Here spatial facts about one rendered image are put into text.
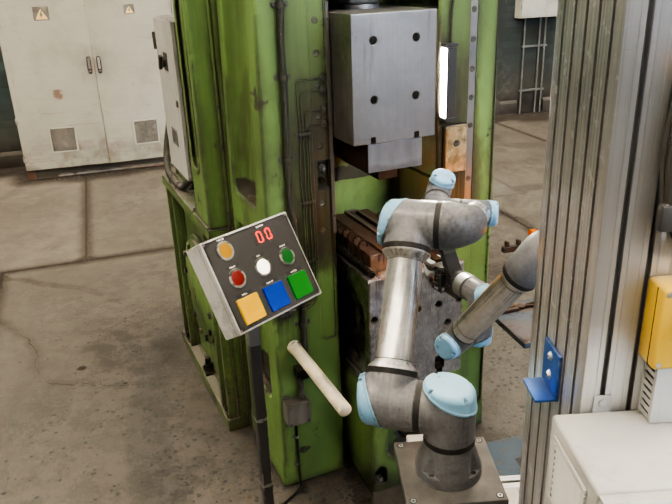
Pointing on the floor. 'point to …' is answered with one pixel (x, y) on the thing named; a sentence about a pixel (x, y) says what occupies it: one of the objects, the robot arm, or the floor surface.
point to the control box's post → (260, 413)
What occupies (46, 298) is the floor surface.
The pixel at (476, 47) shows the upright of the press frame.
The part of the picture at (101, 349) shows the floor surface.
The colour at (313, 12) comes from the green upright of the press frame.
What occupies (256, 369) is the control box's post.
